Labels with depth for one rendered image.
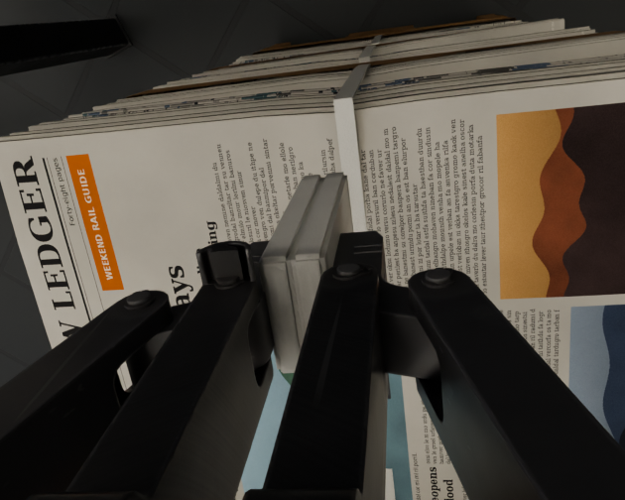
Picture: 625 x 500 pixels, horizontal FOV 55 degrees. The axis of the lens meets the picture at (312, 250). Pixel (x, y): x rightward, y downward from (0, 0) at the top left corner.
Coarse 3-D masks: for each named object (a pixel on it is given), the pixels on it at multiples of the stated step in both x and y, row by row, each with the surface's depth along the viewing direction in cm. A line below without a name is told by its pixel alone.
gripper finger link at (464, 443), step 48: (432, 288) 11; (432, 336) 10; (480, 336) 10; (432, 384) 12; (480, 384) 8; (528, 384) 8; (480, 432) 8; (528, 432) 7; (576, 432) 7; (480, 480) 9; (528, 480) 7; (576, 480) 7; (624, 480) 7
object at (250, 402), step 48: (240, 288) 13; (192, 336) 11; (240, 336) 11; (144, 384) 10; (192, 384) 9; (240, 384) 11; (144, 432) 8; (192, 432) 9; (240, 432) 11; (96, 480) 8; (144, 480) 8; (192, 480) 9
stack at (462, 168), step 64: (256, 64) 64; (320, 64) 52; (384, 64) 48; (448, 64) 37; (512, 64) 37; (576, 64) 31; (64, 128) 33; (128, 128) 30; (192, 128) 29; (256, 128) 29; (320, 128) 29; (384, 128) 28; (448, 128) 28; (512, 128) 28; (576, 128) 27; (64, 192) 32; (128, 192) 31; (192, 192) 31; (256, 192) 30; (384, 192) 29; (448, 192) 29; (512, 192) 29; (576, 192) 28; (64, 256) 33; (128, 256) 33; (192, 256) 32; (448, 256) 30; (512, 256) 30; (576, 256) 29; (64, 320) 35; (512, 320) 31; (576, 320) 31; (128, 384) 36; (576, 384) 32; (256, 448) 37
